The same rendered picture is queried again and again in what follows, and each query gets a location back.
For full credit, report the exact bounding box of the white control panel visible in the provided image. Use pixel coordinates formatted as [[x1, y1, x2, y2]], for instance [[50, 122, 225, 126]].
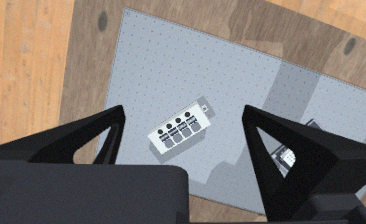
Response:
[[148, 100, 211, 154]]

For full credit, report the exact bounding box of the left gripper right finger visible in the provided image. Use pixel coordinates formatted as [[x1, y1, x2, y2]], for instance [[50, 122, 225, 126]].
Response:
[[242, 105, 366, 221]]

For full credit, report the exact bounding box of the grey rectangular plate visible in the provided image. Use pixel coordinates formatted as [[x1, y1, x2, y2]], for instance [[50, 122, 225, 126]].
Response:
[[104, 7, 366, 215]]

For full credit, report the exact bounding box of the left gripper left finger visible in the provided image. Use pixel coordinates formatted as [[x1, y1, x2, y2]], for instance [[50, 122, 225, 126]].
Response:
[[0, 105, 126, 164]]

